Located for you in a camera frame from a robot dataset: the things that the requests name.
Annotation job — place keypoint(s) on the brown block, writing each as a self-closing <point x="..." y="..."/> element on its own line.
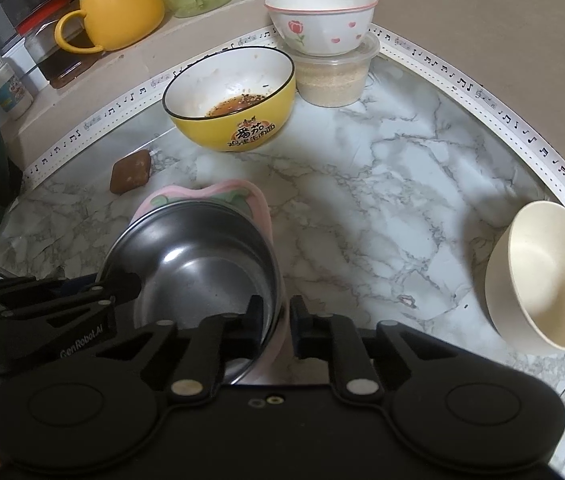
<point x="130" y="172"/>

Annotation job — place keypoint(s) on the small white seasoning bottle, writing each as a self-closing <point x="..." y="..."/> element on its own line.
<point x="10" y="92"/>

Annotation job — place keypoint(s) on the yellow bowl black rim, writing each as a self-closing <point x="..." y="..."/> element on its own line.
<point x="232" y="130"/>

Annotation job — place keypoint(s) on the yellow mug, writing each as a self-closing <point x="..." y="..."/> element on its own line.
<point x="122" y="15"/>

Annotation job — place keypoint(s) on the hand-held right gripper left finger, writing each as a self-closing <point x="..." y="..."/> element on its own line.
<point x="255" y="325"/>

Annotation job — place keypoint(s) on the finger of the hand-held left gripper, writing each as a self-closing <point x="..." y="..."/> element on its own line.
<point x="77" y="287"/>
<point x="87" y="309"/>

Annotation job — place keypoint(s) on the music note edge tape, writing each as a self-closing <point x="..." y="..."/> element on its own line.
<point x="462" y="82"/>

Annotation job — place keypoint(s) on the clear plastic lidded container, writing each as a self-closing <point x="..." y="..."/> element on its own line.
<point x="332" y="82"/>

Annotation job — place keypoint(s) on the cream bowl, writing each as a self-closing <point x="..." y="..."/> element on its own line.
<point x="547" y="280"/>

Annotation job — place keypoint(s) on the stainless steel bowl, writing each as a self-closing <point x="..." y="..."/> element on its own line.
<point x="192" y="265"/>

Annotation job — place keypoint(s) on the white floral bowl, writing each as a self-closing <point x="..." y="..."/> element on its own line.
<point x="322" y="30"/>

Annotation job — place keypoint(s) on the red lid sauce jar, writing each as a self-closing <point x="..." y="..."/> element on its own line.
<point x="57" y="57"/>

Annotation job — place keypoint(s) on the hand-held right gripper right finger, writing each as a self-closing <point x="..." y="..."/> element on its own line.
<point x="298" y="325"/>

